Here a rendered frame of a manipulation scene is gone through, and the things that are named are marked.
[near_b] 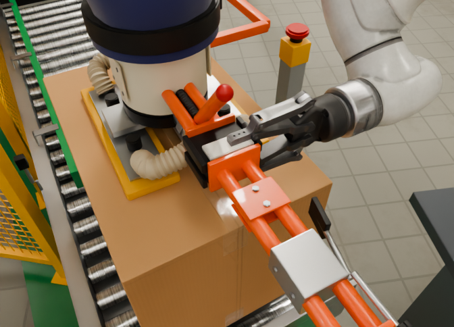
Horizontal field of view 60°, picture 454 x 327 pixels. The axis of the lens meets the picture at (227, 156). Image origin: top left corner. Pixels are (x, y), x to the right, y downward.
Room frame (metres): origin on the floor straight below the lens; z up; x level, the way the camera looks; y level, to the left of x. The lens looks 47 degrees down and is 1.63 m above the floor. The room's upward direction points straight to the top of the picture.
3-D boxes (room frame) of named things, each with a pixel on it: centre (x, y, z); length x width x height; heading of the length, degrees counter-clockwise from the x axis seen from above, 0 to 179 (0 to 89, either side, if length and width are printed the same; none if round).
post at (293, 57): (1.06, -0.21, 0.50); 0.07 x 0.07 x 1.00; 28
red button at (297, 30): (1.06, -0.21, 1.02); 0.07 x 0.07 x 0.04
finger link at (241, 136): (0.41, -0.03, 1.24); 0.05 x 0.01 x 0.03; 118
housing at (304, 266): (0.22, -0.09, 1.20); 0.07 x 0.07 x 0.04; 28
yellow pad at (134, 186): (0.58, 0.21, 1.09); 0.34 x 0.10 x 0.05; 28
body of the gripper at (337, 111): (0.47, -0.14, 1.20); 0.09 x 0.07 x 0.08; 118
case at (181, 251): (0.61, 0.12, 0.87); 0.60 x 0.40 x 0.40; 29
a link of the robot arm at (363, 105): (0.50, -0.20, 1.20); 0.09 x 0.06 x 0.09; 28
